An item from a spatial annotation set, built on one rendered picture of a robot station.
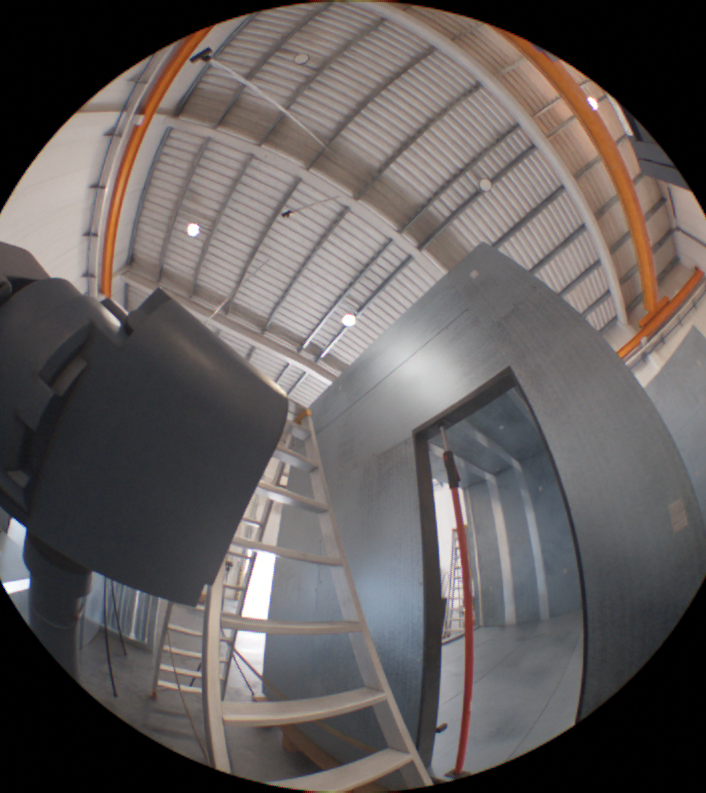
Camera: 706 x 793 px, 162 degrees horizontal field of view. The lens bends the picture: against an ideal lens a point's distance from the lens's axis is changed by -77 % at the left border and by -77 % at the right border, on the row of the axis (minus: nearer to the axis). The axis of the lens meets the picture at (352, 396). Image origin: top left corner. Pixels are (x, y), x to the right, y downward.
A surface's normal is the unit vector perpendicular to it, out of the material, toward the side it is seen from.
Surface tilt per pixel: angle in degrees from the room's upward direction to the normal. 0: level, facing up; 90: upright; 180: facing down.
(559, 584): 90
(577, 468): 90
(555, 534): 90
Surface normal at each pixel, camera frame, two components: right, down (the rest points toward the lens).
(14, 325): 0.79, -0.36
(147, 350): 0.74, -0.14
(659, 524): -0.80, -0.44
